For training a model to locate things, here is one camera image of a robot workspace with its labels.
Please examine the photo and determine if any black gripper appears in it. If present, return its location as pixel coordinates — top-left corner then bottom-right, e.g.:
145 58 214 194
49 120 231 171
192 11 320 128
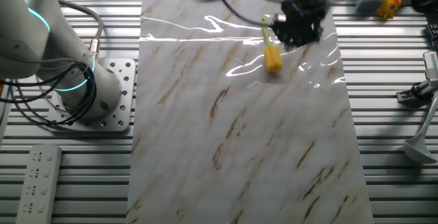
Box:
272 0 325 49

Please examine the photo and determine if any yellow sponge brush green handle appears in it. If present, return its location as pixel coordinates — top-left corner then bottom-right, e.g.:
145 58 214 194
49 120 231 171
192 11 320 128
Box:
261 16 284 73

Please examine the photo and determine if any pink yellow toy figure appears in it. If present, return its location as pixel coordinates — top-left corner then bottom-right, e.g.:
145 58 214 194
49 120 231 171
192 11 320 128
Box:
377 0 404 21

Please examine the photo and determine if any white marble pattern mat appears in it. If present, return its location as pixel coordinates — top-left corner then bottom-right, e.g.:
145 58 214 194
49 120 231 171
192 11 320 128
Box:
125 0 374 224

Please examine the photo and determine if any black computer mouse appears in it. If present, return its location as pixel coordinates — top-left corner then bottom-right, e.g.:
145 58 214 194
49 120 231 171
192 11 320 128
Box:
410 0 438 14

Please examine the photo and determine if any black keyboard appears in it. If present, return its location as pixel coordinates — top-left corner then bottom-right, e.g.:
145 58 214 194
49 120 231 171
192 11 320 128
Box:
425 23 438 51

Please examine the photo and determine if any grey ladle shaped stand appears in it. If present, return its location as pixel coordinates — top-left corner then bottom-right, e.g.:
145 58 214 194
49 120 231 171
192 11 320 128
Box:
402 92 438 166

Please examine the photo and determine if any white power strip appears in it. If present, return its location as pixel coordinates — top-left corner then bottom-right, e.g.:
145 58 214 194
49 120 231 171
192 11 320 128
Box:
15 144 63 224

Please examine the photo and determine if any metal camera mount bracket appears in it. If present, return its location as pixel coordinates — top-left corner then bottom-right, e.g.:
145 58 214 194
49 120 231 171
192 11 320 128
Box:
396 79 438 105

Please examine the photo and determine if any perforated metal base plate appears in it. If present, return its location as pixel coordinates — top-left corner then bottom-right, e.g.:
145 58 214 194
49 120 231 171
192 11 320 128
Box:
47 58 137 132

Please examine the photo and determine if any thick grey robot cable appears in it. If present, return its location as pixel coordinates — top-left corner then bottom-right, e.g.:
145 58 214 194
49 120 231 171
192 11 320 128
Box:
57 0 105 60

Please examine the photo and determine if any black cable bundle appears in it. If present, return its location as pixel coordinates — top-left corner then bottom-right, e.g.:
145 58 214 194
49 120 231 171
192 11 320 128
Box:
0 61 98 127

